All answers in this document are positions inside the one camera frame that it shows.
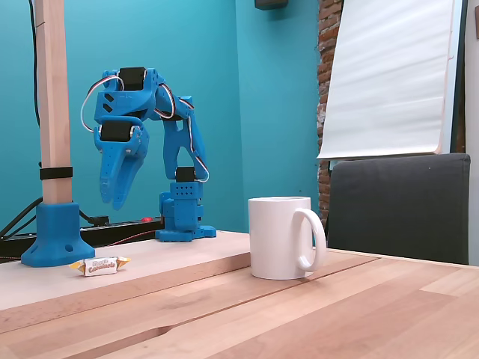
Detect black cable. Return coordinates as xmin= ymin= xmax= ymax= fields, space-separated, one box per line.
xmin=28 ymin=0 xmax=41 ymax=128
xmin=0 ymin=197 xmax=43 ymax=235
xmin=0 ymin=212 xmax=38 ymax=241

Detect pale wooden board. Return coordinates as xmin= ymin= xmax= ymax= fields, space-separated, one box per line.
xmin=0 ymin=230 xmax=252 ymax=311

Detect white flipchart paper pad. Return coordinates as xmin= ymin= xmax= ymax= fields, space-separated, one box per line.
xmin=316 ymin=0 xmax=469 ymax=161

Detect caramel sweet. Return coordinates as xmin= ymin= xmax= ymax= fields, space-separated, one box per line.
xmin=68 ymin=255 xmax=132 ymax=278

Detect black power strip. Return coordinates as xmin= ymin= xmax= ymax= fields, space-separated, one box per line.
xmin=0 ymin=217 xmax=165 ymax=255

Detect blue printed post base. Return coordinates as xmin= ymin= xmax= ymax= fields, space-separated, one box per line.
xmin=20 ymin=202 xmax=96 ymax=268

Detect dark grey chair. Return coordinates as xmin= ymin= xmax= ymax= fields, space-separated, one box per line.
xmin=325 ymin=152 xmax=472 ymax=266

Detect thin red wire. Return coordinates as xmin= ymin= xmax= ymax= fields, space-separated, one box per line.
xmin=106 ymin=230 xmax=158 ymax=247

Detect black strap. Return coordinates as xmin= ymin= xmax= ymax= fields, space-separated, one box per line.
xmin=39 ymin=167 xmax=73 ymax=181

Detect thin servo cable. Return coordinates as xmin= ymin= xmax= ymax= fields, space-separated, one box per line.
xmin=79 ymin=74 xmax=121 ymax=134

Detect wooden post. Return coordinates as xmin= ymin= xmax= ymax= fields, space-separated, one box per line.
xmin=33 ymin=0 xmax=73 ymax=206

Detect white ceramic mug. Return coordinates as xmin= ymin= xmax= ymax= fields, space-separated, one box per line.
xmin=247 ymin=195 xmax=327 ymax=280

